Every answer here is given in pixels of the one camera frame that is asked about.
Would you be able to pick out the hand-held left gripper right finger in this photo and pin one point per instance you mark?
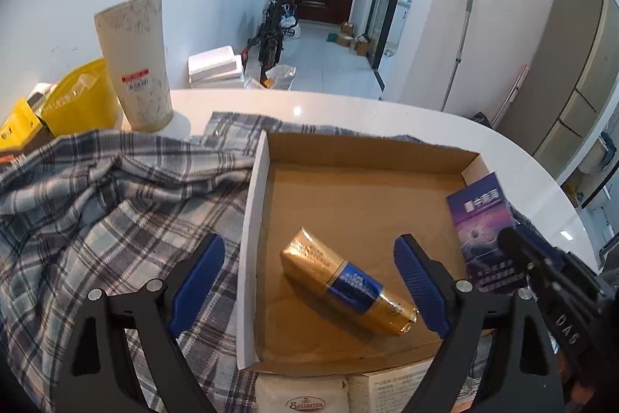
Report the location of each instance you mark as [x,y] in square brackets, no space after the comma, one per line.
[418,282]

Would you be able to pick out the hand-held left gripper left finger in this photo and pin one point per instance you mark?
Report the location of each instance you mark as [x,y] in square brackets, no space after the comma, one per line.
[200,270]

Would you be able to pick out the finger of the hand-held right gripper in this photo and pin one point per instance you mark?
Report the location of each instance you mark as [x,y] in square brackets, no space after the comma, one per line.
[520,251]

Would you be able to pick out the purple cigarette box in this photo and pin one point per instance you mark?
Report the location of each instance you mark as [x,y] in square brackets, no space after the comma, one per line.
[478,219]

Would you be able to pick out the gold and blue cigarette pack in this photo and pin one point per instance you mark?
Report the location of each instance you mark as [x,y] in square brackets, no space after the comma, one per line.
[338,272]

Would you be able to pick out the shallow cardboard box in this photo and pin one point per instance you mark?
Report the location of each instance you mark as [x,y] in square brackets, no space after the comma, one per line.
[348,200]

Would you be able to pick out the white printed box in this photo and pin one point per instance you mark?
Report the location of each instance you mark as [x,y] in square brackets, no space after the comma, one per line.
[382,393]

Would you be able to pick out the plaid cloth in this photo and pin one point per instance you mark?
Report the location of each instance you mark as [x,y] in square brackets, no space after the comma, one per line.
[96,210]

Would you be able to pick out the dark bag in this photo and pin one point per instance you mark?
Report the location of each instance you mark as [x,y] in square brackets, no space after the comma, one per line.
[482,119]

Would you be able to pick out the red and white rod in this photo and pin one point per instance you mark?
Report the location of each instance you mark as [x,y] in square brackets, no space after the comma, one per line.
[510,93]

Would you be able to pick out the white packet with round logo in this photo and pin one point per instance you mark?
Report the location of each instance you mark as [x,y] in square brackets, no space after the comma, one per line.
[300,396]

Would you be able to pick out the beige cabinet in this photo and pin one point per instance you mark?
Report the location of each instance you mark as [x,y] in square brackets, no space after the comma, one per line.
[566,69]

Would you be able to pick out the white foam box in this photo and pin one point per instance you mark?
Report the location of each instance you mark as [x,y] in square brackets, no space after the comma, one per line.
[213,62]
[222,83]

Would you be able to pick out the yellow bin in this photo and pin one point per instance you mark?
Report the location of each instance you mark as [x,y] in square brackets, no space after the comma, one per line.
[82,103]

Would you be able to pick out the cream cylindrical container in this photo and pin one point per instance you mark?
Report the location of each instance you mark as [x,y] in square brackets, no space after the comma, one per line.
[138,55]

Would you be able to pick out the yellow box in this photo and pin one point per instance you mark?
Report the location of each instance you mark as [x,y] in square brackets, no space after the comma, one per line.
[17,125]

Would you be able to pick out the white item behind yellow bag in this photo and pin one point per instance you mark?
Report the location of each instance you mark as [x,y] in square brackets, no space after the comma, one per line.
[41,93]

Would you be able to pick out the black bicycle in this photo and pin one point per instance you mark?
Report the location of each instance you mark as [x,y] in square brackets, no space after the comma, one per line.
[271,31]

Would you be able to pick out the pile of cardboard boxes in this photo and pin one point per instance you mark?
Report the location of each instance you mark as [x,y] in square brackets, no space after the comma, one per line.
[355,40]

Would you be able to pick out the white plastic bag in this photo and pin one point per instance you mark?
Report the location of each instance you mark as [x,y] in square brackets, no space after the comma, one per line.
[290,28]

